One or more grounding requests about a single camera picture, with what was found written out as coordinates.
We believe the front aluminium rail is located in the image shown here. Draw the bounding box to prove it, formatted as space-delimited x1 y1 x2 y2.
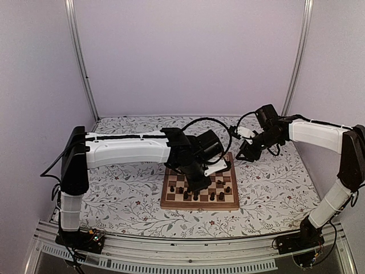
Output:
25 221 360 273

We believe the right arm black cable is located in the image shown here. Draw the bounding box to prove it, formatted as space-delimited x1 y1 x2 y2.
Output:
236 111 283 156

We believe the left aluminium frame post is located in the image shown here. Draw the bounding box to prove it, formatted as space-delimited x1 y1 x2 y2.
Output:
65 0 100 122

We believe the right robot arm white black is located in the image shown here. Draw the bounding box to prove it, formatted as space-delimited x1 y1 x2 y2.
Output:
234 104 364 249

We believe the aluminium frame post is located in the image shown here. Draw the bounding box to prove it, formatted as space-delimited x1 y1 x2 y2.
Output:
65 0 100 122
281 0 314 116

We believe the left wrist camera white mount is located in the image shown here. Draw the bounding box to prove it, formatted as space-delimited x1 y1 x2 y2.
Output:
204 158 232 177

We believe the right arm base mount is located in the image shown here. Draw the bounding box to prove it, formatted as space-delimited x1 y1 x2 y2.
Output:
272 217 325 268

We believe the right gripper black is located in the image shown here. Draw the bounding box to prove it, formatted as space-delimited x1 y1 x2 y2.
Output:
236 130 282 163

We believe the floral patterned table mat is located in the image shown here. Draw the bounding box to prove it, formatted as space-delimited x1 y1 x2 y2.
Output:
55 115 326 240

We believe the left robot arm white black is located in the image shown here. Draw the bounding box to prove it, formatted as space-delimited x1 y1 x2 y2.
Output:
54 126 229 248

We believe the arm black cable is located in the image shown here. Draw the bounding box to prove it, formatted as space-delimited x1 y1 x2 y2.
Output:
181 116 232 165
236 111 283 156

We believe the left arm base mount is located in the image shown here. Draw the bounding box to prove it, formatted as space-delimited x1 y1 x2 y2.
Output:
55 227 105 254

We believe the wooden chess board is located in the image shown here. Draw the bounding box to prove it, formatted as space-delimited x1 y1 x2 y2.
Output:
160 153 240 211

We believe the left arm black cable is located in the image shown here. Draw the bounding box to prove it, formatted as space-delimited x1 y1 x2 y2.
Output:
181 116 232 165

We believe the right aluminium frame post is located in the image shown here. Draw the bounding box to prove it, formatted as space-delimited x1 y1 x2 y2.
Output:
281 0 314 116

